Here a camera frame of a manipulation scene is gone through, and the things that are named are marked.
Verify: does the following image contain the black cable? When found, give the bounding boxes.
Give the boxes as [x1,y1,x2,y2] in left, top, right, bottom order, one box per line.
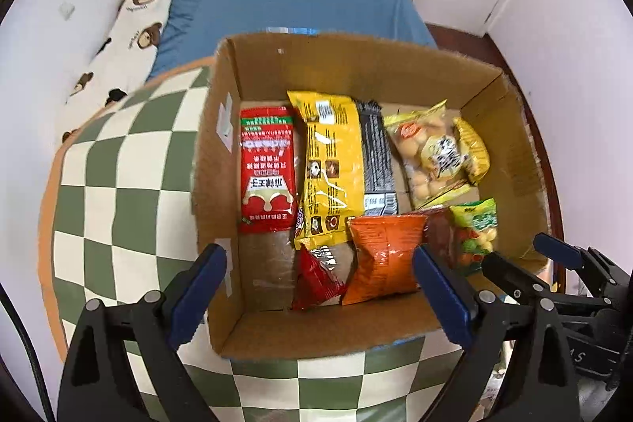
[0,284,56,422]

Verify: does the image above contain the white bear print pillow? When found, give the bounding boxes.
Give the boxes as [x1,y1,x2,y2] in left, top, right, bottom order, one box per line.
[54,0,173,143]

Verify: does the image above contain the orange snack packet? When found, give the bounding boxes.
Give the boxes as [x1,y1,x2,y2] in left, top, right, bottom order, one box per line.
[341,213,430,307]

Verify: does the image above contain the clear yellow biscuit packet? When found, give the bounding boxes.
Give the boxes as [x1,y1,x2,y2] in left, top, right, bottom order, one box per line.
[383,100,476,209]

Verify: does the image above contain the green nut snack packet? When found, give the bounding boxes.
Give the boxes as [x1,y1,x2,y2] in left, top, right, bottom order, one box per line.
[449,198,498,277]

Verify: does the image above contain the long yellow snack packet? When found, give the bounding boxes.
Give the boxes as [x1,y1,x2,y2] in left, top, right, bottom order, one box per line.
[287,91,366,251]

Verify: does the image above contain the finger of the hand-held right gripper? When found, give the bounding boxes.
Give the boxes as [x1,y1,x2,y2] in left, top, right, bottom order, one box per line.
[482,252,552,304]
[533,233,631,299]

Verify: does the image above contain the blue bed sheet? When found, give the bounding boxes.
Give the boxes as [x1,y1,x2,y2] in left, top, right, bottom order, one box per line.
[146,0,438,81]

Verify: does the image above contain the green white checkered blanket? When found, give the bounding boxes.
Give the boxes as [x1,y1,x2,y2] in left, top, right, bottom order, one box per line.
[38,59,500,422]

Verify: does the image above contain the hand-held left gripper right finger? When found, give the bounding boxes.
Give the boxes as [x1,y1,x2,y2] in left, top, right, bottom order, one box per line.
[413,244,579,422]

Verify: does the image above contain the dark red snack packet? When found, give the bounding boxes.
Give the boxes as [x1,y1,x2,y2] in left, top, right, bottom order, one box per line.
[425,206,463,274]

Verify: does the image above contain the cardboard box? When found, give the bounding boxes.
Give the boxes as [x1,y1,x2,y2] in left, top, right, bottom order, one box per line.
[190,32,550,361]

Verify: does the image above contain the yellow green snack packet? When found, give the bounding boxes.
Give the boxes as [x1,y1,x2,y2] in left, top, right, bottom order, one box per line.
[452,116,491,185]

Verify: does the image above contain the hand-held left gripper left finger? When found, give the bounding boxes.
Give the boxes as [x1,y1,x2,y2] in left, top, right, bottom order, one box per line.
[58,243,228,422]

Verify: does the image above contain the black snack packet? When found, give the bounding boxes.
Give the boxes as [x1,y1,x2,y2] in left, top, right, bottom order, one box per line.
[357,100,399,218]

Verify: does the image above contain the small red triangular packet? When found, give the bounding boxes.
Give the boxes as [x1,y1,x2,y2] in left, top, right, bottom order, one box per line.
[292,245,346,311]

